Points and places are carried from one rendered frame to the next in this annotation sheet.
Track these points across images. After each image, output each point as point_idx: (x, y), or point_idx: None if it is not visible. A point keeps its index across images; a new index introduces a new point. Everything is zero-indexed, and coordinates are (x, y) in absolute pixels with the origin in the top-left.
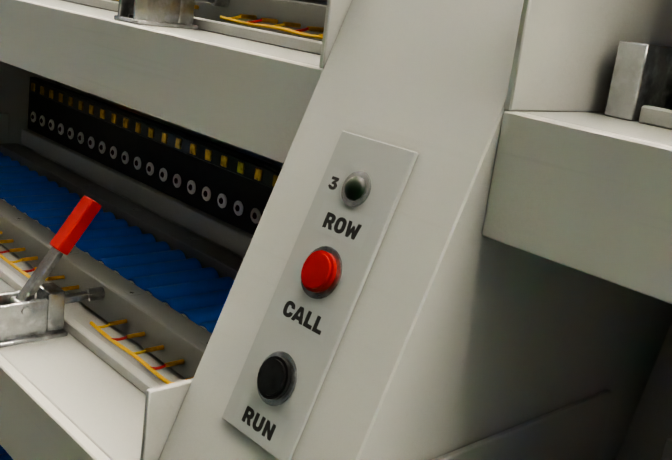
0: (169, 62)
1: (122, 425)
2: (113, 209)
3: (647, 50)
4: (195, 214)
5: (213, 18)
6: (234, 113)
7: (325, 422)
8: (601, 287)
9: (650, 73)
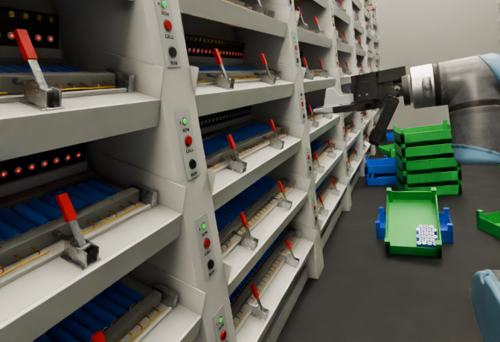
0: (282, 88)
1: (289, 140)
2: (210, 137)
3: None
4: (220, 124)
5: (251, 77)
6: (287, 92)
7: (305, 116)
8: None
9: None
